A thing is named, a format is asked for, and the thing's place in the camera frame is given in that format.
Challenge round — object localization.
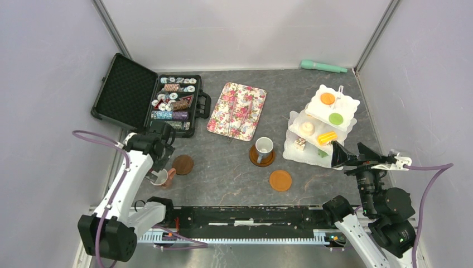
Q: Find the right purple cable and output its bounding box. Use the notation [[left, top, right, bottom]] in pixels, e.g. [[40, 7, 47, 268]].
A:
[[403, 162, 454, 268]]

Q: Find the large brown saucer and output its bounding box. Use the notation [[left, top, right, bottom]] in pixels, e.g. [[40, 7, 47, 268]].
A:
[[248, 145, 276, 168]]

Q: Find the black mounting rail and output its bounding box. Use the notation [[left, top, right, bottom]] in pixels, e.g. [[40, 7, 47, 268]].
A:
[[159, 205, 337, 241]]

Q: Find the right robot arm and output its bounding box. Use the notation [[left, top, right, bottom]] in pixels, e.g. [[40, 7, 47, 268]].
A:
[[322, 141, 416, 267]]

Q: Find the green cake piece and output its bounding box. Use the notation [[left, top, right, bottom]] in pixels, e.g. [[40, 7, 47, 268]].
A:
[[317, 149, 328, 158]]

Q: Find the black poker chip case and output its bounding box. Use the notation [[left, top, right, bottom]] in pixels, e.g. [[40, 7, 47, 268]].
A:
[[91, 53, 211, 138]]

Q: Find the cream dome cake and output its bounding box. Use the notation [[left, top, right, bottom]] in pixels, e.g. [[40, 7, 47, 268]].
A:
[[299, 122, 315, 136]]

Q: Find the mint green rolling pin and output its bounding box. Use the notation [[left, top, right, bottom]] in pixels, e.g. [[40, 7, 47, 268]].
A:
[[300, 60, 348, 73]]

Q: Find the orange-brown saucer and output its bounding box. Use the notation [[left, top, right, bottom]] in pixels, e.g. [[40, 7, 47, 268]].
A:
[[269, 170, 292, 192]]

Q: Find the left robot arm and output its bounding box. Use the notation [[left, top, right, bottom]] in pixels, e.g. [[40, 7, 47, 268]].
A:
[[73, 121, 176, 267]]

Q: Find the yellow cube cake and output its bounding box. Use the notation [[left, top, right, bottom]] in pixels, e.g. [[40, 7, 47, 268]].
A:
[[317, 131, 338, 146]]

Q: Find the white decorated cake slice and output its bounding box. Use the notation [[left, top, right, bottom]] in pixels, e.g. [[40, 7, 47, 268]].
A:
[[293, 137, 306, 151]]

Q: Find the dark brown saucer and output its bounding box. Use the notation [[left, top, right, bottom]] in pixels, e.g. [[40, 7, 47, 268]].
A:
[[172, 155, 194, 175]]

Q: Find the white three-tier cake stand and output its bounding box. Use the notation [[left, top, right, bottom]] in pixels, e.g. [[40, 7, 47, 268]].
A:
[[283, 84, 360, 168]]

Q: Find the orange macaron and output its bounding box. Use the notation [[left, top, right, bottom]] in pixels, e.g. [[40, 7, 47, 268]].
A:
[[320, 93, 336, 106]]

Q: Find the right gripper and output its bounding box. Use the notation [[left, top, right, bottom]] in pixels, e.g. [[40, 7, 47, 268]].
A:
[[330, 139, 389, 214]]

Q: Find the green macaron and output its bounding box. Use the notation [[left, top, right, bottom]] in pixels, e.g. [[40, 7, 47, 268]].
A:
[[329, 113, 344, 126]]

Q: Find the floral serving tray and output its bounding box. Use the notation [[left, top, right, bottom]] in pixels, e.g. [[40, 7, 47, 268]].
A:
[[206, 82, 267, 141]]

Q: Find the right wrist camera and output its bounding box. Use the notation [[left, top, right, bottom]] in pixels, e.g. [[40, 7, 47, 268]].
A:
[[371, 149, 412, 171]]

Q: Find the white cup pink handle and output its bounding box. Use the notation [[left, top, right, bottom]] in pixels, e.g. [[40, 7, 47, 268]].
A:
[[150, 168, 177, 188]]

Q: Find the white cup grey handle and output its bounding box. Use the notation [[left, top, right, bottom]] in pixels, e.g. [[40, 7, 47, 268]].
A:
[[255, 137, 274, 162]]

